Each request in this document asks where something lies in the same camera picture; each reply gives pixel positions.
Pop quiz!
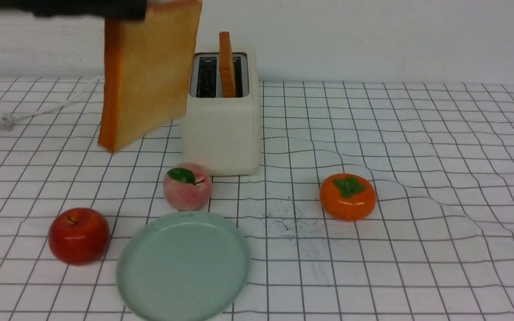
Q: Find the white power cable with plug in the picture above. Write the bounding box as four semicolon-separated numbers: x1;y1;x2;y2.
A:
0;76;106;132

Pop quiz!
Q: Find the pink peach with leaf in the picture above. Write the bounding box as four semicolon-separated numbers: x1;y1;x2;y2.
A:
162;162;213;211

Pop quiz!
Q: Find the orange persimmon with green leaf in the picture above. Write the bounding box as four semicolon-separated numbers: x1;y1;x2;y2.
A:
319;173;377;221

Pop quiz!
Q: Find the toast slice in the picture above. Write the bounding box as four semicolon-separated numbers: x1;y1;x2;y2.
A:
220;31;236;98
98;0;203;153

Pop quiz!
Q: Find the white grid tablecloth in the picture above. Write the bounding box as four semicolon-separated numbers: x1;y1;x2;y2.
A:
0;77;514;321

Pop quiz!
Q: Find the light green plate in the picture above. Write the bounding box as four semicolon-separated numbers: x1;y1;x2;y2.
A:
116;211;251;321

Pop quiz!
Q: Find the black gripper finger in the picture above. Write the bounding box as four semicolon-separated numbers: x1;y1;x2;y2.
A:
0;0;147;21

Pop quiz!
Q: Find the red apple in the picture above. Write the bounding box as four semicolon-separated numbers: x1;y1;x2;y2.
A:
48;207;110;266

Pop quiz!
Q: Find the cream white toaster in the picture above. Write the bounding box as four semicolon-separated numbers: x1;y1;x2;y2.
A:
180;45;263;176

